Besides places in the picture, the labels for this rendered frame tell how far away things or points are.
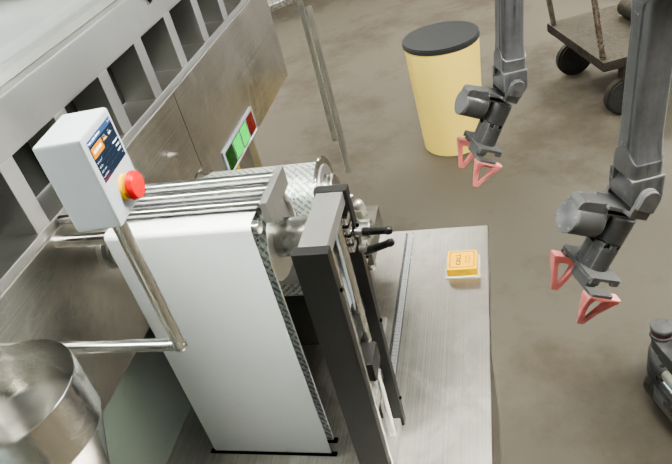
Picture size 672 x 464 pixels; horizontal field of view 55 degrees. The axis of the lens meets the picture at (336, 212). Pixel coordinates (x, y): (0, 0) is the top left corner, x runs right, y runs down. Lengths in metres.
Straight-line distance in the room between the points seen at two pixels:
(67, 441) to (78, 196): 0.22
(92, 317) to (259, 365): 0.29
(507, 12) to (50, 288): 1.04
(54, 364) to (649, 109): 0.88
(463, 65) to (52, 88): 2.65
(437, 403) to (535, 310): 1.48
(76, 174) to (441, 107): 3.06
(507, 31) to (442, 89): 2.06
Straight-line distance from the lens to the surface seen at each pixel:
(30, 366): 0.76
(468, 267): 1.55
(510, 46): 1.52
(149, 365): 1.32
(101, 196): 0.66
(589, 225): 1.14
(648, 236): 3.12
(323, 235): 0.85
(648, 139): 1.12
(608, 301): 1.22
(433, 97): 3.58
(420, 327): 1.46
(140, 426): 1.31
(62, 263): 1.11
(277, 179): 0.97
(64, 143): 0.64
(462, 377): 1.35
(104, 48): 1.29
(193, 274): 1.02
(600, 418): 2.42
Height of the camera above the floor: 1.93
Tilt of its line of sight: 34 degrees down
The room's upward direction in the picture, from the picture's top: 15 degrees counter-clockwise
